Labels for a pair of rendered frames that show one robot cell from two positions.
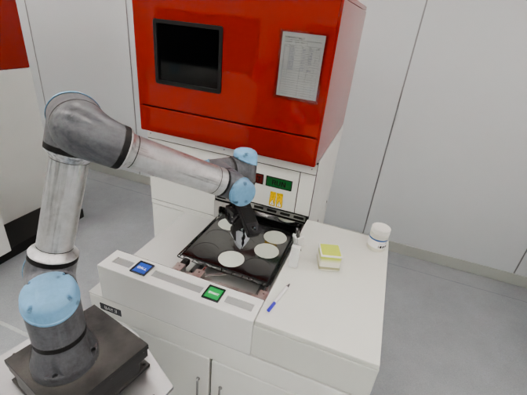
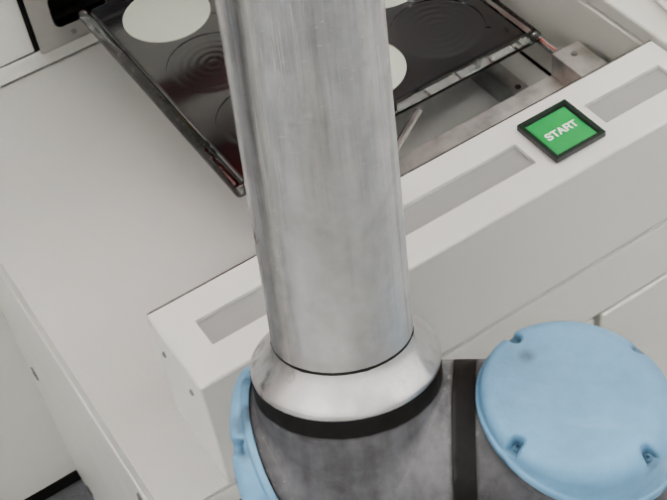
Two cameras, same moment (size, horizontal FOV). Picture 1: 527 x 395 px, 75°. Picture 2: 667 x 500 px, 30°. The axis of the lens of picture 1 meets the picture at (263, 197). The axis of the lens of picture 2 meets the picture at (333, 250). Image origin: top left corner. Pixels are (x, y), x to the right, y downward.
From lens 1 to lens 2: 0.91 m
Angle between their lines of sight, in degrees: 40
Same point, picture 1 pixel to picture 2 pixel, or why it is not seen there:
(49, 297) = (625, 391)
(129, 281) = not seen: hidden behind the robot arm
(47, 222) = (379, 237)
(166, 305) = (470, 283)
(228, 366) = (642, 286)
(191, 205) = not seen: outside the picture
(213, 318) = (615, 185)
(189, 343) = not seen: hidden behind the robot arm
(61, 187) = (382, 62)
